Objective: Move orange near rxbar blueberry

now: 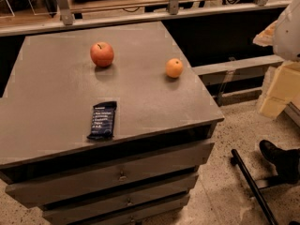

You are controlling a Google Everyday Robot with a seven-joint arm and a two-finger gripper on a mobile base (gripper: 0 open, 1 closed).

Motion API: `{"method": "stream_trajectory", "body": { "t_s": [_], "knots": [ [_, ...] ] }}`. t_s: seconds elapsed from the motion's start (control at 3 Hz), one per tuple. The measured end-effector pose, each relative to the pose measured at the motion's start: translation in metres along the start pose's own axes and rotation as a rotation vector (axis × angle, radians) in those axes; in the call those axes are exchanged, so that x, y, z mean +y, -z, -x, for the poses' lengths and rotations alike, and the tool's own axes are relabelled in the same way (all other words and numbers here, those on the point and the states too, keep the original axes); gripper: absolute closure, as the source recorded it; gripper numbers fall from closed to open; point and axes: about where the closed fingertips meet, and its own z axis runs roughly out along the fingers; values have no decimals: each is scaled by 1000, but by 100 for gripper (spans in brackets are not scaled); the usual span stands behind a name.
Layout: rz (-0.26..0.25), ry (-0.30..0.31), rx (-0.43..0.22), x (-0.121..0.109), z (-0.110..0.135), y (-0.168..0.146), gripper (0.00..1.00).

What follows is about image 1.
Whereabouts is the grey drawer cabinet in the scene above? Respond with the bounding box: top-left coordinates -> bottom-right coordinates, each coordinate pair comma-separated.
0,22 -> 223,225

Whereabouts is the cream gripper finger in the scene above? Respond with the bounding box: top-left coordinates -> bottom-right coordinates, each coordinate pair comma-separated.
253,22 -> 277,47
258,61 -> 300,119

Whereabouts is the blue rxbar wrapper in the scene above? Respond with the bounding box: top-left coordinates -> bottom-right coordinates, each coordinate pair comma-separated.
87,101 -> 117,140

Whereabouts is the metal railing frame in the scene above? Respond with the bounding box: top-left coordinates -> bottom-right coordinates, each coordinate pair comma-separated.
0,0 -> 290,37

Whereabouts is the black shoe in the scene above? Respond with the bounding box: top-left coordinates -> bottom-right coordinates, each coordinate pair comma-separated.
259,140 -> 300,184

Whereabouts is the red apple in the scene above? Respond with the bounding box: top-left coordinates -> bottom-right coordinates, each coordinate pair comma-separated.
90,41 -> 114,68

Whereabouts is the orange fruit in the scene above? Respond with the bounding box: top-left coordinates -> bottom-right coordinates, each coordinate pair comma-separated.
165,58 -> 184,79

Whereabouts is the black chair leg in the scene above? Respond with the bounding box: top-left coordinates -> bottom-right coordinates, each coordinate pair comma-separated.
231,149 -> 278,225

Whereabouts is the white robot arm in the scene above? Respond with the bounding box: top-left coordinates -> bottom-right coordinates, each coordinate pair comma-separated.
253,0 -> 300,119

